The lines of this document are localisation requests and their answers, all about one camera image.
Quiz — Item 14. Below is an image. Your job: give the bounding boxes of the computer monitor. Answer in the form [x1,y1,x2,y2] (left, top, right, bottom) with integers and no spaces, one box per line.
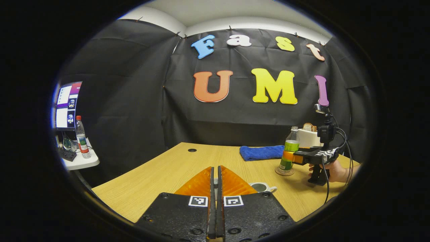
[54,81,83,131]

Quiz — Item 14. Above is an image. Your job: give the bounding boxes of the blue towel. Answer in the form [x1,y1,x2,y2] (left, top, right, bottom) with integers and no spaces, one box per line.
[240,145,285,161]

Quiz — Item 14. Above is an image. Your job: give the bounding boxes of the white teacup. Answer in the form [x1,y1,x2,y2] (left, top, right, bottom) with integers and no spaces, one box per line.
[249,182,278,194]

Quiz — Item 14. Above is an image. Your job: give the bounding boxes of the green label water bottle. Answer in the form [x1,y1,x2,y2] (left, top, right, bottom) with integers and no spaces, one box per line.
[279,126,300,174]

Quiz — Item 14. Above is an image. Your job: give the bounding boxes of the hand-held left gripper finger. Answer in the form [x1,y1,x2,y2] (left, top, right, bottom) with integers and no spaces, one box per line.
[136,166,216,242]
[217,165,296,242]

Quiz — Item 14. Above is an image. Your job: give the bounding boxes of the black backdrop cloth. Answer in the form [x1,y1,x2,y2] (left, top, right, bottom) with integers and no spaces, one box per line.
[55,19,373,187]

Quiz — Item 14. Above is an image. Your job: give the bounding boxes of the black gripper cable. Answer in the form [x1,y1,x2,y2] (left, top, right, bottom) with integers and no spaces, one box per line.
[321,114,353,205]

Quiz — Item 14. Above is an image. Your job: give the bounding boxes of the white side table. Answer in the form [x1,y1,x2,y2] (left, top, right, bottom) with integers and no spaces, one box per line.
[60,138,100,171]

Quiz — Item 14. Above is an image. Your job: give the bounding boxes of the red cap clear bottle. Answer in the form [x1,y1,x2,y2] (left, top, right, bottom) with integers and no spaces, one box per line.
[75,116,92,159]

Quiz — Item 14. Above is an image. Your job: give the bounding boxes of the white toaster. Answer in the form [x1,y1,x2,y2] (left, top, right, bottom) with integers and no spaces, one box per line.
[297,129,323,149]

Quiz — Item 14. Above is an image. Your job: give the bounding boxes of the black keyboard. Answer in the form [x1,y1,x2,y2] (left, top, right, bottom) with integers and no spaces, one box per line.
[58,148,78,162]

